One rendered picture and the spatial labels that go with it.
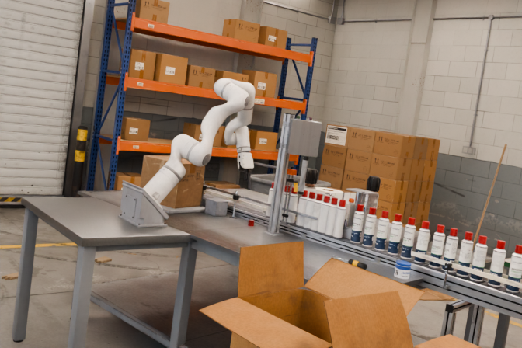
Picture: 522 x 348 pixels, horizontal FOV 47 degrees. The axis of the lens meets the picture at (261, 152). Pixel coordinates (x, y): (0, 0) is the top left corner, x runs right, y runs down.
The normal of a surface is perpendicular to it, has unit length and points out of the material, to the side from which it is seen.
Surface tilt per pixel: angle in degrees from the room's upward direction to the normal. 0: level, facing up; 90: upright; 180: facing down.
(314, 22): 90
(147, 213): 90
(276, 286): 79
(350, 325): 61
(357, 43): 90
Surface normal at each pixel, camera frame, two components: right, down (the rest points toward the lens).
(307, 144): 0.20, 0.11
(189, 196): 0.82, 0.16
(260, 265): 0.72, 0.01
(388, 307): 0.59, -0.40
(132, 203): -0.77, -0.05
